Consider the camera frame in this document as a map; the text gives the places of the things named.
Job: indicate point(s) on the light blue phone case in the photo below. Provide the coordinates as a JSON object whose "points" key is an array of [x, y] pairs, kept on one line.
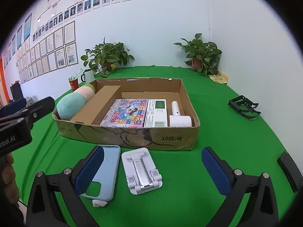
{"points": [[103, 184]]}

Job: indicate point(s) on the red paper cup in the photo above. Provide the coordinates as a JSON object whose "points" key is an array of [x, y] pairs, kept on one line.
{"points": [[73, 80]]}

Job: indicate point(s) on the pastel plush pillow toy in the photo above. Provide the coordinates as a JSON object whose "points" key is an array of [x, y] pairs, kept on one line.
{"points": [[70, 104]]}

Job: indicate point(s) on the framed certificates on wall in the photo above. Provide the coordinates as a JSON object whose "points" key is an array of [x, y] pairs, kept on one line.
{"points": [[51, 48]]}

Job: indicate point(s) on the person left hand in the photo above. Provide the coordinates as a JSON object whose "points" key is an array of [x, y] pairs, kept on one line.
{"points": [[11, 190]]}

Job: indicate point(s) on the black flat object table edge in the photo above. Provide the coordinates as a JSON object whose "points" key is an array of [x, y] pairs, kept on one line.
{"points": [[290, 170]]}

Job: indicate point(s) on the right potted green plant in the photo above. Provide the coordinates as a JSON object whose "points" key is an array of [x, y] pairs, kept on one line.
{"points": [[203, 57]]}

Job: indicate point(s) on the potted green plant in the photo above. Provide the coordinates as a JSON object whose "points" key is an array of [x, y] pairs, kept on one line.
{"points": [[103, 58], [203, 57]]}

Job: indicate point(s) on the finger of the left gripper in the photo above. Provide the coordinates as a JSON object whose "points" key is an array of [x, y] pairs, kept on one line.
{"points": [[38, 110], [13, 107]]}

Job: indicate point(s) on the left potted green plant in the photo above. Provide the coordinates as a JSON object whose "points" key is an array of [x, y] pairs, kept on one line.
{"points": [[103, 58]]}

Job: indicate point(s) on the cardboard divider panel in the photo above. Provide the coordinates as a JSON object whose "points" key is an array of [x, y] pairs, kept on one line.
{"points": [[94, 111]]}

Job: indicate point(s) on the white handheld device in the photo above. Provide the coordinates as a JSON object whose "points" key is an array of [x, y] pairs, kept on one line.
{"points": [[178, 120]]}

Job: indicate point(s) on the white green medicine box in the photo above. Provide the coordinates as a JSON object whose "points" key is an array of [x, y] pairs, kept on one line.
{"points": [[156, 114]]}

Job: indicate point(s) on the small white paper scrap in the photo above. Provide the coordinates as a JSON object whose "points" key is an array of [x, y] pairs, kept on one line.
{"points": [[99, 203]]}

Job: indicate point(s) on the white folding phone stand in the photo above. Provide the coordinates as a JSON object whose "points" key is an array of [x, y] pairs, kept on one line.
{"points": [[142, 176]]}

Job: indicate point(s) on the green table cloth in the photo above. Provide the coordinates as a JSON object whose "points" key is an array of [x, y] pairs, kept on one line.
{"points": [[188, 196]]}

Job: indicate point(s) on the brown cardboard box tray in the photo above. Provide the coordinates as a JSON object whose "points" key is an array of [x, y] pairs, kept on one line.
{"points": [[168, 138]]}

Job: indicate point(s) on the black folding bracket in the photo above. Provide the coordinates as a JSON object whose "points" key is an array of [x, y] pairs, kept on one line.
{"points": [[244, 106]]}

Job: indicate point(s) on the colourful board game box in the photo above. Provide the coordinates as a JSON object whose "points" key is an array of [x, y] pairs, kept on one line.
{"points": [[126, 113]]}

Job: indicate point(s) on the portrait photo row on wall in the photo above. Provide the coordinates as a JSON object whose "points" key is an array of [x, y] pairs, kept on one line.
{"points": [[59, 17]]}

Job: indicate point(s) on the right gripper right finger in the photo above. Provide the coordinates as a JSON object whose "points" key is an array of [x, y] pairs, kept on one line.
{"points": [[261, 208]]}

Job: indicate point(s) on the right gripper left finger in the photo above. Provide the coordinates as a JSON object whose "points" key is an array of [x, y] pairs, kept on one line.
{"points": [[43, 207]]}

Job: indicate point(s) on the white enamel mug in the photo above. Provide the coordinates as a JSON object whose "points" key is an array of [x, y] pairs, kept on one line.
{"points": [[88, 76]]}

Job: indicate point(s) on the yellow paper under plant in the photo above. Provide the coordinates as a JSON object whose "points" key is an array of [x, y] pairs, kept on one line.
{"points": [[220, 78]]}

